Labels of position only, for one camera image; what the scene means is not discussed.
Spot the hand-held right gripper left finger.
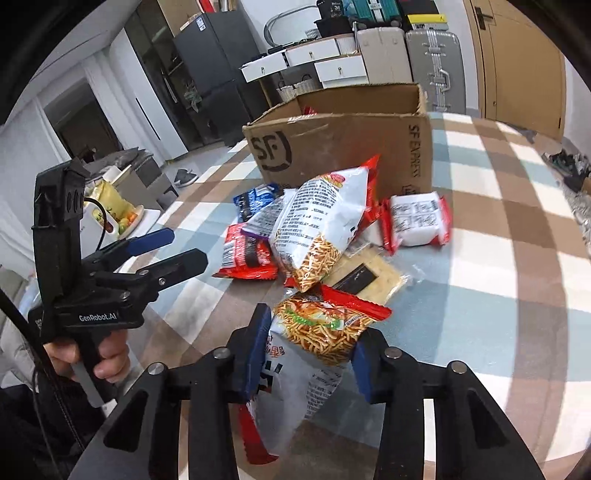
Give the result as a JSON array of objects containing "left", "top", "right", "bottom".
[{"left": 69, "top": 304, "right": 273, "bottom": 480}]

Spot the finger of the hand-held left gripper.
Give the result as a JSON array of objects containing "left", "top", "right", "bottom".
[
  {"left": 85, "top": 228, "right": 175, "bottom": 274},
  {"left": 117, "top": 248, "right": 208, "bottom": 301}
]

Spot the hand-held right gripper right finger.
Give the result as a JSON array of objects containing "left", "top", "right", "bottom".
[{"left": 353, "top": 330, "right": 546, "bottom": 480}]

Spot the red black-label snack packet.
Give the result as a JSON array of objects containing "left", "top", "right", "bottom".
[{"left": 212, "top": 223, "right": 280, "bottom": 281}]

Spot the small noodle snack bag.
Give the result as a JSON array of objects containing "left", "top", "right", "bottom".
[{"left": 238, "top": 284, "right": 393, "bottom": 464}]

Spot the blue snack packet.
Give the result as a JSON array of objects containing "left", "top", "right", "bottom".
[{"left": 232, "top": 183, "right": 284, "bottom": 222}]

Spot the clear cracker packet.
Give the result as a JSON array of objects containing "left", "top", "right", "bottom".
[{"left": 284, "top": 244, "right": 414, "bottom": 308}]

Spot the purple white snack packet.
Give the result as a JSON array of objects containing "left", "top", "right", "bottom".
[{"left": 240, "top": 189, "right": 296, "bottom": 241}]

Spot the large noodle snack bag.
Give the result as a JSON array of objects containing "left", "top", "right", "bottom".
[{"left": 268, "top": 154, "right": 382, "bottom": 294}]

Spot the red white snack packet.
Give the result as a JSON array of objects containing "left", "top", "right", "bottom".
[{"left": 376, "top": 191, "right": 451, "bottom": 254}]

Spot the brown cardboard box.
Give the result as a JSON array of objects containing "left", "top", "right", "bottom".
[{"left": 242, "top": 83, "right": 435, "bottom": 199}]

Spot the person's left forearm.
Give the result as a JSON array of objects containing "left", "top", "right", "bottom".
[{"left": 0, "top": 383, "right": 105, "bottom": 480}]

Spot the person's left hand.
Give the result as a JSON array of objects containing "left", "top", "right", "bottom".
[{"left": 46, "top": 330, "right": 132, "bottom": 383}]

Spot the yellow plastic bag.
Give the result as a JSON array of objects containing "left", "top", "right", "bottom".
[{"left": 95, "top": 180, "right": 139, "bottom": 232}]

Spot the grey storage cabinet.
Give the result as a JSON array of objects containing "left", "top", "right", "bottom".
[{"left": 111, "top": 152, "right": 178, "bottom": 213}]

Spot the dark glass cabinet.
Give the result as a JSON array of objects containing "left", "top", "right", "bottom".
[{"left": 124, "top": 9, "right": 190, "bottom": 160}]

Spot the checked cloth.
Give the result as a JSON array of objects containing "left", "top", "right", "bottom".
[{"left": 111, "top": 111, "right": 591, "bottom": 480}]

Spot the black refrigerator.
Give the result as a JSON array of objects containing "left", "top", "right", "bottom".
[{"left": 173, "top": 10, "right": 271, "bottom": 148}]

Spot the woven basket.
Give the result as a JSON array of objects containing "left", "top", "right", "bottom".
[{"left": 276, "top": 74, "right": 321, "bottom": 103}]

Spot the silver hoop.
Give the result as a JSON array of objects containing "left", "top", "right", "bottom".
[{"left": 263, "top": 11, "right": 319, "bottom": 44}]

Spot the white drawer cabinet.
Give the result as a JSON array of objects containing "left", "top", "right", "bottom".
[{"left": 240, "top": 37, "right": 370, "bottom": 89}]

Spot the beige suitcase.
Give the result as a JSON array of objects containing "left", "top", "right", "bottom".
[{"left": 355, "top": 25, "right": 414, "bottom": 86}]

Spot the shoe rack with shoes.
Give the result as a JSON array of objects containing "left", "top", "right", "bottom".
[{"left": 542, "top": 150, "right": 591, "bottom": 195}]

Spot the teal suitcase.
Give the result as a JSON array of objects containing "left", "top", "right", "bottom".
[{"left": 344, "top": 0, "right": 400, "bottom": 26}]

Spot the silver suitcase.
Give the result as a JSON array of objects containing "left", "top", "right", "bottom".
[{"left": 405, "top": 28, "right": 467, "bottom": 114}]

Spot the wooden door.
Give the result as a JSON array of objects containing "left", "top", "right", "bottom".
[{"left": 464, "top": 0, "right": 568, "bottom": 141}]

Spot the black yellow box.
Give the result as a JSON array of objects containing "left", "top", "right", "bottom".
[{"left": 406, "top": 0, "right": 451, "bottom": 32}]

